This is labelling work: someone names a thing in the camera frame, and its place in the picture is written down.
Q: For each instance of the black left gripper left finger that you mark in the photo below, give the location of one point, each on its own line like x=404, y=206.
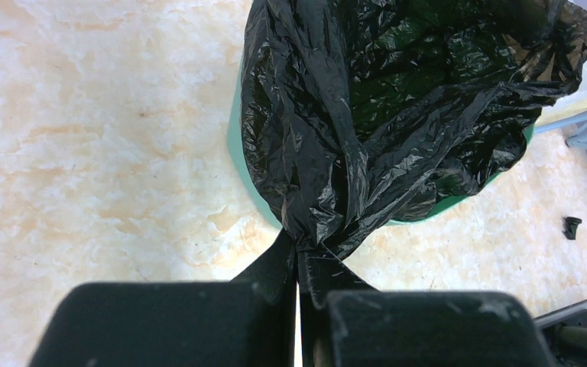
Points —
x=273, y=280

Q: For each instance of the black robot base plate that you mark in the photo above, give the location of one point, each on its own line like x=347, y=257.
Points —
x=565, y=332

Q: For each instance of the small black plastic piece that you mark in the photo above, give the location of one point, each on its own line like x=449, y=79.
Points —
x=570, y=227

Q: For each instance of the black trash bag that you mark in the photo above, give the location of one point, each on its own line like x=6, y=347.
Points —
x=356, y=113

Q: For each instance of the clear plastic bag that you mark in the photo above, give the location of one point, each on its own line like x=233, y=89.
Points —
x=568, y=105

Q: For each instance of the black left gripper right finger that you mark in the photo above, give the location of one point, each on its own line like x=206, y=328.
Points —
x=319, y=273

